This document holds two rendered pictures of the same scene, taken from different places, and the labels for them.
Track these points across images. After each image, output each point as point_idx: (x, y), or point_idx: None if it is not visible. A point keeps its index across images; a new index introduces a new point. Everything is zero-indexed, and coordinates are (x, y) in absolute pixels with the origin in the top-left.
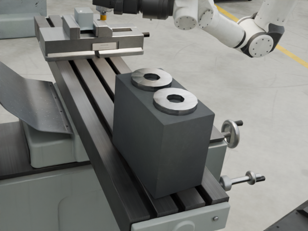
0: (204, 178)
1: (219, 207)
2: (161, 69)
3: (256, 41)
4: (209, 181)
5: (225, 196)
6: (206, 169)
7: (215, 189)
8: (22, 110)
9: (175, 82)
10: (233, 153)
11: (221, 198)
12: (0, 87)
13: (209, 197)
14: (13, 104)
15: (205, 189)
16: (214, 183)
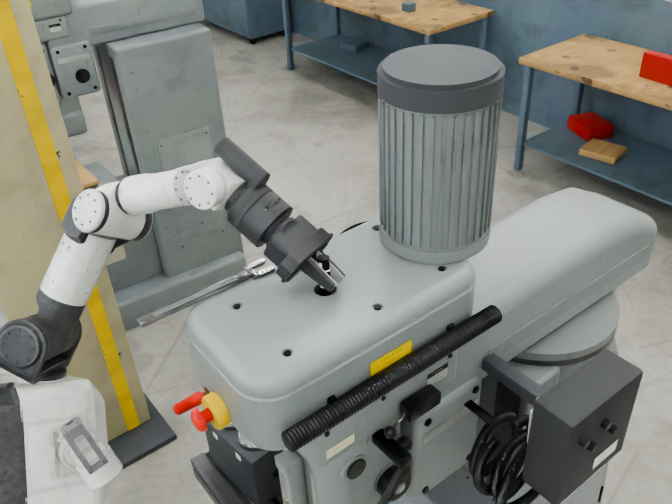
0: (209, 469)
1: (198, 453)
2: (250, 460)
3: None
4: (206, 468)
5: (193, 458)
6: (207, 480)
7: (201, 461)
8: (397, 503)
9: (235, 444)
10: None
11: (196, 456)
12: (424, 495)
13: (205, 454)
14: (404, 495)
15: (209, 459)
16: (201, 468)
